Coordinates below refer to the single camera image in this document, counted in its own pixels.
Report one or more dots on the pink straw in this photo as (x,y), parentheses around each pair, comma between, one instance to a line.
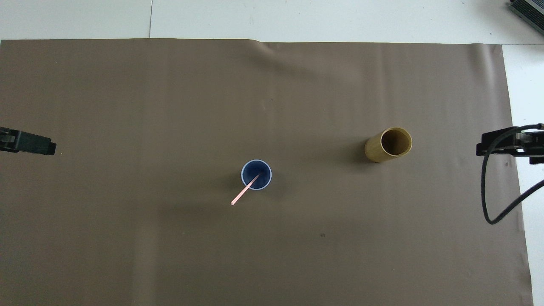
(242,193)

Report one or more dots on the yellow bamboo cup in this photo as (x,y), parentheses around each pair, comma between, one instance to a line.
(372,151)

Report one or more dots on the blue cup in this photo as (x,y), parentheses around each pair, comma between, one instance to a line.
(265,180)

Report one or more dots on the grey ribbed metal box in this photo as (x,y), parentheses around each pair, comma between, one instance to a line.
(529,10)

